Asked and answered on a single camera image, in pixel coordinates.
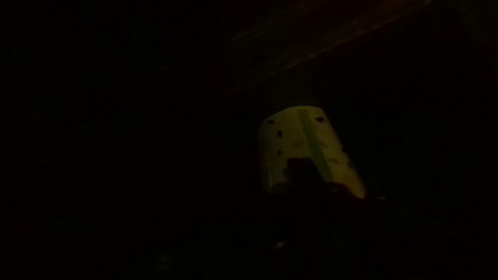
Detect white paper cup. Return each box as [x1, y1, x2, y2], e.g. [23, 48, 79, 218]
[258, 106, 367, 199]

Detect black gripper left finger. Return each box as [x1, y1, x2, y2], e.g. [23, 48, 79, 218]
[284, 159, 317, 196]

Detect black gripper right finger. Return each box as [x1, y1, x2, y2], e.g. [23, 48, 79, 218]
[325, 182, 386, 216]

